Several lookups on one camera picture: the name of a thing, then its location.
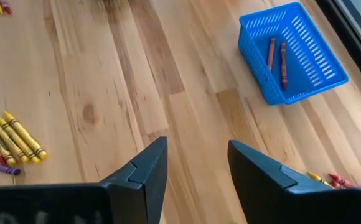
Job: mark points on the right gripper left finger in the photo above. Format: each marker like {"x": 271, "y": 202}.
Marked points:
{"x": 143, "y": 193}

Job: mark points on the purple crayon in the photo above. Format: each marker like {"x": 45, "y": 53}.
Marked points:
{"x": 0, "y": 168}

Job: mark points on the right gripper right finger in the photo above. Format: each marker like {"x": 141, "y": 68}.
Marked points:
{"x": 258, "y": 186}

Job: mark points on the black metal table frame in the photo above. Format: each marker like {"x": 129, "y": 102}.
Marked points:
{"x": 354, "y": 37}

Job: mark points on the blue plastic basket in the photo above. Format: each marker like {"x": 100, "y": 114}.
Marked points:
{"x": 302, "y": 81}

